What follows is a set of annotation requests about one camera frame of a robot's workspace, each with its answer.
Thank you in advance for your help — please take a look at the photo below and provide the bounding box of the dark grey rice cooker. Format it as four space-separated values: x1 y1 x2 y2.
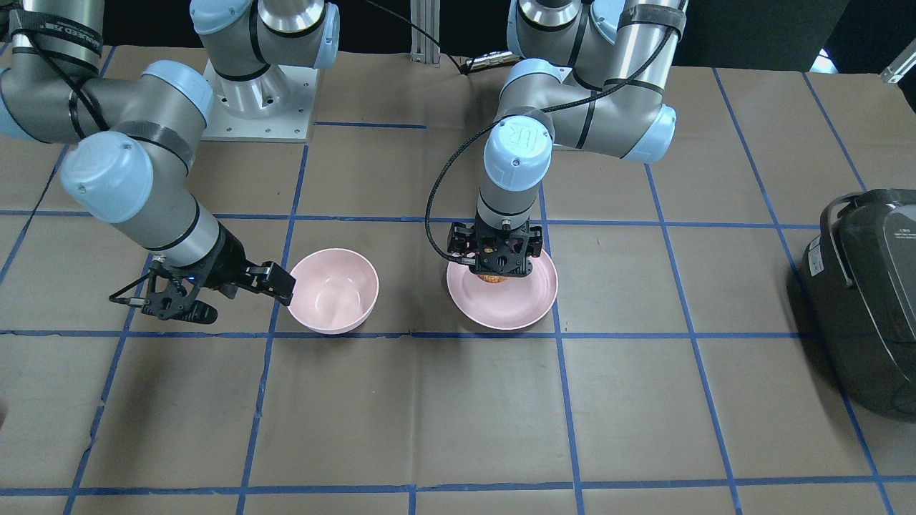
801 189 915 423

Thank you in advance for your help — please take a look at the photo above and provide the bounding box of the pink plate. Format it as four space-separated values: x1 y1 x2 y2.
446 253 558 330

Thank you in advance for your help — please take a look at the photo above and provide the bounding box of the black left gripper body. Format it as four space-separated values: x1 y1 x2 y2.
447 218 543 278

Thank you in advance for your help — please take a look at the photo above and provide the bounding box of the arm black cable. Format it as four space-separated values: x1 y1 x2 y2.
109 268 162 308
424 29 688 262

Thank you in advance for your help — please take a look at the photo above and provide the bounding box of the aluminium frame post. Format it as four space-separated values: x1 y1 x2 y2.
409 0 442 67

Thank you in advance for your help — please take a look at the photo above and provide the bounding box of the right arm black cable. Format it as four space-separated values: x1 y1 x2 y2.
109 268 162 308

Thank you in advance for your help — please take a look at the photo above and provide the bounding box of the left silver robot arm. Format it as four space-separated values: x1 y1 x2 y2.
437 1 689 278

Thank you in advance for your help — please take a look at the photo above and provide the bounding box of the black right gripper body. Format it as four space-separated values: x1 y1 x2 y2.
140 224 273 325

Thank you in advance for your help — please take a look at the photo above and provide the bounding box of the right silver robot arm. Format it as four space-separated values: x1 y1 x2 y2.
2 1 341 325

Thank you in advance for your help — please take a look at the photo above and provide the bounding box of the pink bowl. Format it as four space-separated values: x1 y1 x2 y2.
287 248 380 335

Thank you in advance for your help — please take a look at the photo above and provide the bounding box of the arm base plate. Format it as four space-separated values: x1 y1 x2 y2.
202 62 320 143

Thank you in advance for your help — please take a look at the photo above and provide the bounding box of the red yellow apple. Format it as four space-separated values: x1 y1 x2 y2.
477 274 507 284

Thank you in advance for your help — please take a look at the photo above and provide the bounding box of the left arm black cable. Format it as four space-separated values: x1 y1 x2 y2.
424 29 688 262

